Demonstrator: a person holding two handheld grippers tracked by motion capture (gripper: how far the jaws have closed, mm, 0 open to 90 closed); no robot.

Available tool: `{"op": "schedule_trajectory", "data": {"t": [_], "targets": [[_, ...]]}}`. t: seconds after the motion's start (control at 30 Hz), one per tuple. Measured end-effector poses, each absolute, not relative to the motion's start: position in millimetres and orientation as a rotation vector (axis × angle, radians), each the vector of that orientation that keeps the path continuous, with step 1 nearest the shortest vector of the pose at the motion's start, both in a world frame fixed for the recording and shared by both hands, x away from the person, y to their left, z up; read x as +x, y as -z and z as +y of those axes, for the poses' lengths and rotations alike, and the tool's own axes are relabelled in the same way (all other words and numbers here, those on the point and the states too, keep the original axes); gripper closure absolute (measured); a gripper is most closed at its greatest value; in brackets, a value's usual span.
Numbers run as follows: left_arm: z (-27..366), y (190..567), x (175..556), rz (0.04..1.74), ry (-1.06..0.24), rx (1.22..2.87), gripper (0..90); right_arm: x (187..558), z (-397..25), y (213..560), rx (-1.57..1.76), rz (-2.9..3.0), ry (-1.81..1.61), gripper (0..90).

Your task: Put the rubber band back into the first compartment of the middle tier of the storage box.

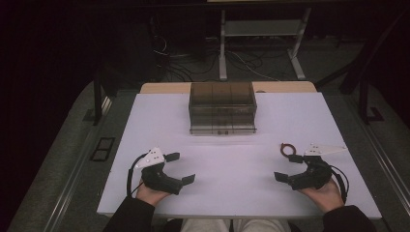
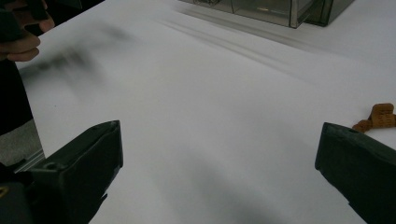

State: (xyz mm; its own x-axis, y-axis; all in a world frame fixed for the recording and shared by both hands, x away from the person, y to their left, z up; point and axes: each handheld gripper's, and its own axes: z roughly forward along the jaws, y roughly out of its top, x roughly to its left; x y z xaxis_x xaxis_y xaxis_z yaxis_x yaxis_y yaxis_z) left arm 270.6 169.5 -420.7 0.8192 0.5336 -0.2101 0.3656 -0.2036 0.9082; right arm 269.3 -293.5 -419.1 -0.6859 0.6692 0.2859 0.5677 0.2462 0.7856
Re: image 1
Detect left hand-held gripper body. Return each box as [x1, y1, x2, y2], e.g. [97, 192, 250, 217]
[134, 147, 184, 196]

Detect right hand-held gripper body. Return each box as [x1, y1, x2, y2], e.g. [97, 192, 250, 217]
[288, 143, 348, 191]

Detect person's left hand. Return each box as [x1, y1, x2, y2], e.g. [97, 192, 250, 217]
[135, 180, 172, 207]

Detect person's right hand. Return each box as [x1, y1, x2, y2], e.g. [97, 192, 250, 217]
[298, 178, 345, 215]

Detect black floor socket panel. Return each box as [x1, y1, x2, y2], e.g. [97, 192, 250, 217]
[89, 136, 116, 162]

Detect person's legs light trousers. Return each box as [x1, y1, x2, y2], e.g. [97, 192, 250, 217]
[180, 218, 293, 232]

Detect dark transparent drawer box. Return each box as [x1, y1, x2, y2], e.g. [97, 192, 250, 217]
[188, 81, 258, 136]

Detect black metal stand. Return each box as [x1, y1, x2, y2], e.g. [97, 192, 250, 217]
[313, 8, 410, 126]
[81, 62, 119, 128]

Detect white metal stand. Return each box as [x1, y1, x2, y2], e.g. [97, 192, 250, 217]
[219, 8, 313, 81]

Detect brown ring hair tie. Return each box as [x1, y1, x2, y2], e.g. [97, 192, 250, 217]
[279, 142, 297, 160]

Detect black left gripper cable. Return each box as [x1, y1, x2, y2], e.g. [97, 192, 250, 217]
[126, 153, 150, 198]

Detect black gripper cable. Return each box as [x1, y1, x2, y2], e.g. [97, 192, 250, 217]
[126, 153, 150, 198]
[328, 163, 350, 205]

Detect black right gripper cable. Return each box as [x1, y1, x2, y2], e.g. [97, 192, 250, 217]
[328, 163, 350, 205]

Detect tangle of floor cables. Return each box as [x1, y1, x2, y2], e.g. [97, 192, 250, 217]
[149, 15, 284, 83]

